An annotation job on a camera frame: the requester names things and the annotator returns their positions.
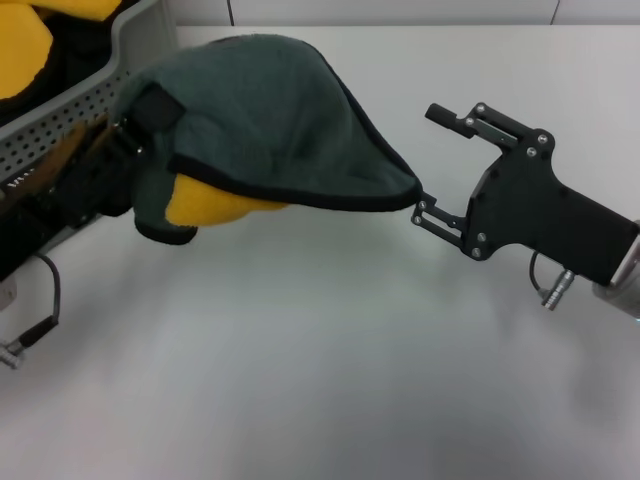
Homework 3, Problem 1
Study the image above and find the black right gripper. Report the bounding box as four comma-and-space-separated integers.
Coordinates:
410, 102, 640, 286

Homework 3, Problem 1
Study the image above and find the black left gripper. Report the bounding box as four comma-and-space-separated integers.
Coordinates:
0, 91, 185, 281

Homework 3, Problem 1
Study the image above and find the yellow and grey towel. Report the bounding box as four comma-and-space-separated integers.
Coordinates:
115, 33, 425, 246

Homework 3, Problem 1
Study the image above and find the grey perforated storage box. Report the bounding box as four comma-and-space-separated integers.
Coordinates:
0, 0, 179, 259

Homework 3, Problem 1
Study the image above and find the small yellow folded towel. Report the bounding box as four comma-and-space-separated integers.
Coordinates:
27, 0, 121, 21

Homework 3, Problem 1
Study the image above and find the large yellow folded towel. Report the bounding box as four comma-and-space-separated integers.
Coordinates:
0, 7, 54, 101

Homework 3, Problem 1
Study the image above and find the right gripper cable with plug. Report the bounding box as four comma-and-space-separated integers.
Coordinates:
529, 249, 577, 311

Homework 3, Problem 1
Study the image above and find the black cable with silver plug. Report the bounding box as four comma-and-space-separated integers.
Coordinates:
0, 254, 62, 371

